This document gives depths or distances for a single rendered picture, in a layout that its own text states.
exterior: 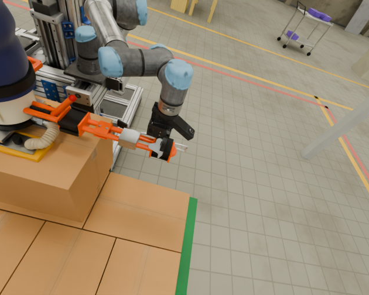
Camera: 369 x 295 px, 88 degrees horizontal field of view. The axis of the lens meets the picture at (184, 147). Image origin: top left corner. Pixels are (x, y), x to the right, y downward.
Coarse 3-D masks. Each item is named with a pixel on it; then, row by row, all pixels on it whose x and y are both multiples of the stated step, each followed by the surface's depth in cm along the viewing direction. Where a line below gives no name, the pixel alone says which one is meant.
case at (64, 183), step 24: (96, 120) 92; (72, 144) 81; (96, 144) 84; (0, 168) 68; (24, 168) 70; (48, 168) 72; (72, 168) 75; (96, 168) 94; (0, 192) 84; (24, 192) 79; (48, 192) 74; (72, 192) 74; (96, 192) 108; (72, 216) 93
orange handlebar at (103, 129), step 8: (32, 64) 84; (40, 64) 86; (32, 104) 72; (40, 104) 72; (24, 112) 70; (32, 112) 69; (40, 112) 70; (88, 120) 74; (88, 128) 72; (96, 128) 72; (104, 128) 73; (112, 128) 75; (120, 128) 76; (96, 136) 73; (104, 136) 73; (112, 136) 73; (144, 136) 77; (136, 144) 74; (144, 144) 75
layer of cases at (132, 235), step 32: (128, 192) 130; (160, 192) 136; (0, 224) 100; (32, 224) 104; (64, 224) 109; (96, 224) 113; (128, 224) 117; (160, 224) 123; (0, 256) 93; (32, 256) 96; (64, 256) 100; (96, 256) 103; (128, 256) 107; (160, 256) 112; (0, 288) 87; (32, 288) 90; (64, 288) 92; (96, 288) 96; (128, 288) 99; (160, 288) 103
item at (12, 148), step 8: (16, 136) 71; (24, 136) 75; (32, 136) 76; (0, 144) 71; (8, 144) 71; (16, 144) 72; (8, 152) 70; (16, 152) 71; (24, 152) 71; (32, 152) 72; (40, 152) 73; (32, 160) 72
